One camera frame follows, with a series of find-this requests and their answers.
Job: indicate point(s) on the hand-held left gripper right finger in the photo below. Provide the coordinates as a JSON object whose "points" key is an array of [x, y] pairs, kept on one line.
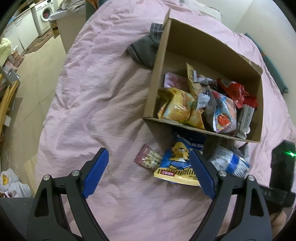
{"points": [[201, 171]]}

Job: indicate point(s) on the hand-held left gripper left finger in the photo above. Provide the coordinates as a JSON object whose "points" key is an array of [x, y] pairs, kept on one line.
{"points": [[96, 171]]}

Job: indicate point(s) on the blue bear snack bag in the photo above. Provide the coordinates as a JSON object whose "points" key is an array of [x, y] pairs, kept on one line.
{"points": [[175, 157]]}

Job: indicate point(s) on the yellow chip bag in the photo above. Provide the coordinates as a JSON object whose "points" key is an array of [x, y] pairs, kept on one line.
{"points": [[178, 106]]}

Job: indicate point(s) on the red snack bag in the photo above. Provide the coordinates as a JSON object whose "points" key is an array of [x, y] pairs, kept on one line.
{"points": [[233, 90]]}

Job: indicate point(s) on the cardboard box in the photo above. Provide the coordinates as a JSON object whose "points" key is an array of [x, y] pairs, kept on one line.
{"points": [[208, 46]]}

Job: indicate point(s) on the person's right hand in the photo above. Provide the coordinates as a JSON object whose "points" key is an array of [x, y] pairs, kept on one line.
{"points": [[278, 222]]}

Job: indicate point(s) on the clear blue white packet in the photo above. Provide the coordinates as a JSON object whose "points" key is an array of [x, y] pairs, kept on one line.
{"points": [[229, 160]]}

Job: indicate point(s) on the small silver packet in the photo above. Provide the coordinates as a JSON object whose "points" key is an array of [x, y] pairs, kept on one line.
{"points": [[244, 150]]}

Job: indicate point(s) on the small pink wafer packet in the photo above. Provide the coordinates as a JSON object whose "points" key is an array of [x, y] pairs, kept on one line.
{"points": [[148, 158]]}

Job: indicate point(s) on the white rectangular snack packet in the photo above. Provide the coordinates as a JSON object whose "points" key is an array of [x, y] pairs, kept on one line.
{"points": [[246, 120]]}

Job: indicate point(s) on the clear packet with orange print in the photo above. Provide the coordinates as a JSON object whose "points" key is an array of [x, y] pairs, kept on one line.
{"points": [[223, 113]]}

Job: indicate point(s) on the pink bedsheet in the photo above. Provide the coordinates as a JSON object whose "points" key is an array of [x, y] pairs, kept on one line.
{"points": [[104, 104]]}

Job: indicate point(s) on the white plastic bags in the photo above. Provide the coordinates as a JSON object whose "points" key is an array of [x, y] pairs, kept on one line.
{"points": [[11, 183]]}

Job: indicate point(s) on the dark grey fabric surface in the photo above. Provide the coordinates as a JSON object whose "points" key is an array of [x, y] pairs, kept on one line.
{"points": [[13, 217]]}

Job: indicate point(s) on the flat pink snack packet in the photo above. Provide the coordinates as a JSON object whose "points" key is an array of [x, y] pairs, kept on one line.
{"points": [[173, 80]]}

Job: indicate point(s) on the dark grey garment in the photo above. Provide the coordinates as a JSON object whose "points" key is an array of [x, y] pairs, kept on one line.
{"points": [[143, 51]]}

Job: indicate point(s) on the patterned floor rug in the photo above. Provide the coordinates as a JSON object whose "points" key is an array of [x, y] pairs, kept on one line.
{"points": [[39, 42]]}

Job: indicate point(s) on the beige cabinet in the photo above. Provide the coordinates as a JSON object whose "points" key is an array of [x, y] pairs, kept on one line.
{"points": [[71, 32]]}

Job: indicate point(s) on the plaid cloth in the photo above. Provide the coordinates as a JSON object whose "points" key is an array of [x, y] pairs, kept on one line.
{"points": [[156, 32]]}

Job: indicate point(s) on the small brown box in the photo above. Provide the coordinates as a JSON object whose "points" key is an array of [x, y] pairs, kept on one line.
{"points": [[54, 29]]}

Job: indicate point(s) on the pale yellow cloth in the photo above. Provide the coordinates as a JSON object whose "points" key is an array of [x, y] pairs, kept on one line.
{"points": [[4, 51]]}

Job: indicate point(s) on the white plastic basin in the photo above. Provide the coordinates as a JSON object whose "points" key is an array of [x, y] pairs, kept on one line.
{"points": [[67, 15]]}

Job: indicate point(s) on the white floor cabinets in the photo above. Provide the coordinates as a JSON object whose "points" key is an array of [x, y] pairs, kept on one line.
{"points": [[20, 30]]}

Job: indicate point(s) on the white washing machine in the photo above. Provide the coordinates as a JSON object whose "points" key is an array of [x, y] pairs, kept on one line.
{"points": [[42, 16]]}

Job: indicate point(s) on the wooden frame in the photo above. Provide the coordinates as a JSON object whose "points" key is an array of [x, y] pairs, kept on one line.
{"points": [[7, 104]]}

